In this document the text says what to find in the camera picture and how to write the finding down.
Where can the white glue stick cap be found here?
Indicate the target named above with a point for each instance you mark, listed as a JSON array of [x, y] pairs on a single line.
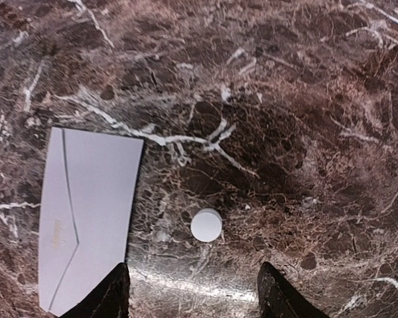
[[206, 225]]

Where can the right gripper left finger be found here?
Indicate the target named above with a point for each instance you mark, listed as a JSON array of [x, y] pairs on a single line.
[[109, 299]]

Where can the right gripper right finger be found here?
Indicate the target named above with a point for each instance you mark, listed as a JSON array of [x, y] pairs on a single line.
[[278, 298]]

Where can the grey envelope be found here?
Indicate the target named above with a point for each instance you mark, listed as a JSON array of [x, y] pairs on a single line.
[[87, 197]]

